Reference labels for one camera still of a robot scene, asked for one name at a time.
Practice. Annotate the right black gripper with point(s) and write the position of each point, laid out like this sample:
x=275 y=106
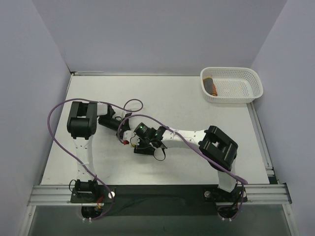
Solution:
x=143 y=149

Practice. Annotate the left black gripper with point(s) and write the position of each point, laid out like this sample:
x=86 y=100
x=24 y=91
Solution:
x=120 y=131

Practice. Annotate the orange grey towel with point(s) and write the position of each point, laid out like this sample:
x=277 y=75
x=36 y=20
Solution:
x=209 y=86

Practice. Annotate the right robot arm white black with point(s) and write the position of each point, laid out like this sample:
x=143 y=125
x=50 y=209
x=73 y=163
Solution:
x=213 y=143

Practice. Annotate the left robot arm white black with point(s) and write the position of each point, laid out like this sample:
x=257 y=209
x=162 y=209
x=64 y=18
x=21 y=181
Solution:
x=82 y=124

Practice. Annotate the white plastic perforated basket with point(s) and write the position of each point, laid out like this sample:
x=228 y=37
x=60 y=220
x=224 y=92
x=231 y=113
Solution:
x=234 y=85

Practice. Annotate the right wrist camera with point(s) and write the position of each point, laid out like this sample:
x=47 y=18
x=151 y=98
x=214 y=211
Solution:
x=142 y=132

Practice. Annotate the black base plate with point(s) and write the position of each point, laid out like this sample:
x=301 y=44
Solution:
x=163 y=207

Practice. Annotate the aluminium frame rail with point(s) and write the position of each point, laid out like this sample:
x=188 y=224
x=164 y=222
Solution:
x=60 y=195

